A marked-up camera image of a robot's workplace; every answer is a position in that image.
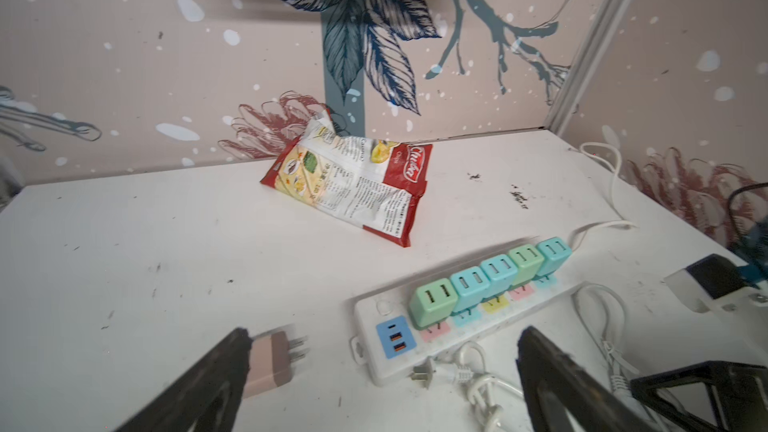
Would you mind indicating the light green plug adapter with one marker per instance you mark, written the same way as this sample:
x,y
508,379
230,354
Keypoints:
x,y
528,261

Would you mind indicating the pink plug adapter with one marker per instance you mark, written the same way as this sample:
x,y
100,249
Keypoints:
x,y
276,356

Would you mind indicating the green plug adapter front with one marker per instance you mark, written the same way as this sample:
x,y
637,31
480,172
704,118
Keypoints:
x,y
432,303

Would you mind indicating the red white chips bag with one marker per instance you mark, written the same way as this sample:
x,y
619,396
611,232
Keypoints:
x,y
370,183

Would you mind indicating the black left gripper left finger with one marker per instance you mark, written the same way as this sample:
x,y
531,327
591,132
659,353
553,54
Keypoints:
x,y
206,397

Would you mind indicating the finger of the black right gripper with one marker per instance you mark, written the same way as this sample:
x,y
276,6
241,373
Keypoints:
x,y
737,395

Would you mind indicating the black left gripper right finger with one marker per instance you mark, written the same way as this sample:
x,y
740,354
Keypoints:
x,y
560,395

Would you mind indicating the white multicolour power strip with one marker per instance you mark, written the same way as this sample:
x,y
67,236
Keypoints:
x,y
389,345

